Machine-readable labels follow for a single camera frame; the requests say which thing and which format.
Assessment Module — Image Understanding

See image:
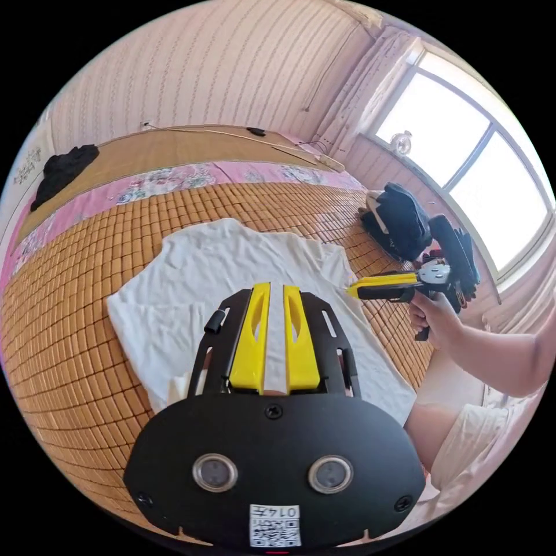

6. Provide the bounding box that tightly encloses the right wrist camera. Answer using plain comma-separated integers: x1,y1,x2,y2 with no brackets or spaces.
427,214,481,312

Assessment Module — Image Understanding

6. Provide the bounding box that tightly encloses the window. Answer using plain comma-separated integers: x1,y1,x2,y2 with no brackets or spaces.
372,51,556,286

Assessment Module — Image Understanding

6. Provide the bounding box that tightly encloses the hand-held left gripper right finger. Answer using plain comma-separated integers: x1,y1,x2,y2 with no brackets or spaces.
283,284,327,395

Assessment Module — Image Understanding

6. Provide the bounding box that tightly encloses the striped curtain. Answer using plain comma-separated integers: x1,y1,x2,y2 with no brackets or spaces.
310,24,425,153

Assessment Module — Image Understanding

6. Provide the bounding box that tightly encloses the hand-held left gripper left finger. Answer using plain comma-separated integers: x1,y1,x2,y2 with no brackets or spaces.
229,282,272,396

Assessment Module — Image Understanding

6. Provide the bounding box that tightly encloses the bed with woven mat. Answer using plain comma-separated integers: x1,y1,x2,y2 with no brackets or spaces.
0,125,437,549

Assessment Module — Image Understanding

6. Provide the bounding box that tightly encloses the small clock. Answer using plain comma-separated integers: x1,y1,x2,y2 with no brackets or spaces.
389,130,414,156

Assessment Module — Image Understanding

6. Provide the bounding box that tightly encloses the person's right hand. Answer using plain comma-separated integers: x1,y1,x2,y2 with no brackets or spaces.
408,291,463,350

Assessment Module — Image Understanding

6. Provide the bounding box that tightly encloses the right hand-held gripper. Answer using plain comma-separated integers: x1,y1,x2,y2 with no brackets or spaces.
349,259,464,343

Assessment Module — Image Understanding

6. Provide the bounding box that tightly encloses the white short sleeve shirt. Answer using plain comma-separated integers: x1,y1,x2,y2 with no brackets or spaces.
106,217,418,429

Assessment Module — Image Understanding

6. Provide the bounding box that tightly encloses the person's right forearm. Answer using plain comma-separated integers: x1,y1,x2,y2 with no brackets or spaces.
439,320,556,398

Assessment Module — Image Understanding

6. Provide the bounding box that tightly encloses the black garment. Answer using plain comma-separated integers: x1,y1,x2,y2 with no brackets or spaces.
29,145,100,213

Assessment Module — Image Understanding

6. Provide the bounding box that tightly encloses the pile of clothes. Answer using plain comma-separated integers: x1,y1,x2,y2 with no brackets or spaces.
359,182,435,262

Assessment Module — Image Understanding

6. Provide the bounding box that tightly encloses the person's body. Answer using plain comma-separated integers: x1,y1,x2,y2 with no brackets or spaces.
404,390,549,529

